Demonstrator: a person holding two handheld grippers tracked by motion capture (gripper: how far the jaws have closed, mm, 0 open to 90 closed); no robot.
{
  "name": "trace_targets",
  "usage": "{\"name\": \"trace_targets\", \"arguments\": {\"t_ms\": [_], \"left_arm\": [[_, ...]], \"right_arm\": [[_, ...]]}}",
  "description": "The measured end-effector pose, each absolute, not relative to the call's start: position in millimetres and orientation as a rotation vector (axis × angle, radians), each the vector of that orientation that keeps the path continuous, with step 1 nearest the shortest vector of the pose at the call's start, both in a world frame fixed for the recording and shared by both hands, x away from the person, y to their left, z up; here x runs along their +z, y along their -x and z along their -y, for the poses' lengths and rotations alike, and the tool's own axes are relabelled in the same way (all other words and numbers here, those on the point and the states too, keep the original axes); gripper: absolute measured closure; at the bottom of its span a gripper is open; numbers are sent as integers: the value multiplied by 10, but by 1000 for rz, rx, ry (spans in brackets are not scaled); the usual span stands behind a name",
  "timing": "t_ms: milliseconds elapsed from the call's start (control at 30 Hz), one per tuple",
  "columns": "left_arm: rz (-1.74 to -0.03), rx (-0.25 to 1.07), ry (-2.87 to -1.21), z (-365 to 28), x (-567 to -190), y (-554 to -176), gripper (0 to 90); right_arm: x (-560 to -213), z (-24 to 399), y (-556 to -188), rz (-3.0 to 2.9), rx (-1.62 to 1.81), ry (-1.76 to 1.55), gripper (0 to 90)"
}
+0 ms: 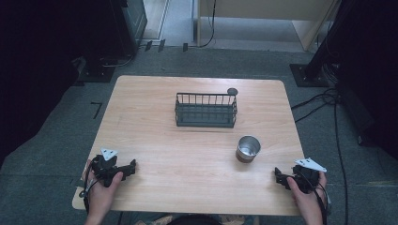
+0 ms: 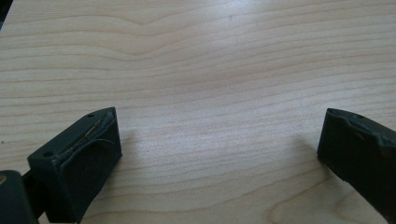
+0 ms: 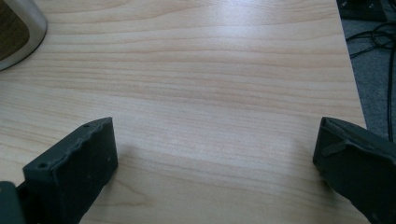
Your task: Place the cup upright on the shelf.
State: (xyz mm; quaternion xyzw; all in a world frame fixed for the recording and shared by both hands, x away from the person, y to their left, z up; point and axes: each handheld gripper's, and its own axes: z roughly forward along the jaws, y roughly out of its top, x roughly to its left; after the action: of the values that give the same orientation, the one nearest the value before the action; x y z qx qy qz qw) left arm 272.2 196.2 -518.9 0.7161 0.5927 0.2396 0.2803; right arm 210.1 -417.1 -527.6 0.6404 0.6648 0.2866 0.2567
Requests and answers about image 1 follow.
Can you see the person's left hand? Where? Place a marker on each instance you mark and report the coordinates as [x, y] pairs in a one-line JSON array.
[[101, 195]]

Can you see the light wooden furniture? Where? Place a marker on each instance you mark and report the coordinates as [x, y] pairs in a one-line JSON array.
[[266, 12]]

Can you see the person's clothing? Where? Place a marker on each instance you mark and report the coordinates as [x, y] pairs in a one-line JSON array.
[[194, 220]]

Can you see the black stand base plate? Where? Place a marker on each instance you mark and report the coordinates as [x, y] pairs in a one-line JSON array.
[[308, 78], [97, 74]]

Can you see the black stand post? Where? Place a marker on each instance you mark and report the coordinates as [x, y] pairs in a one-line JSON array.
[[328, 37]]

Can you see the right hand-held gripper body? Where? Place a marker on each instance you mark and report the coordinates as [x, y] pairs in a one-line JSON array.
[[308, 176]]

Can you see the metal cup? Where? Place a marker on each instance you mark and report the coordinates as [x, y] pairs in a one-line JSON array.
[[248, 149]]

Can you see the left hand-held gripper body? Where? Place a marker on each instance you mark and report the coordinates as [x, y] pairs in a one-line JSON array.
[[104, 167]]

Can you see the person's right hand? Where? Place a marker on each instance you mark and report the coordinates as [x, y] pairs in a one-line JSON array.
[[308, 200]]

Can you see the dark cabinet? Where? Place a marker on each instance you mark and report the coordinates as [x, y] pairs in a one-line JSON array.
[[133, 22]]

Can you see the dark round table grommet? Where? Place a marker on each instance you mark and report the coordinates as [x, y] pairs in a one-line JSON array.
[[232, 91]]

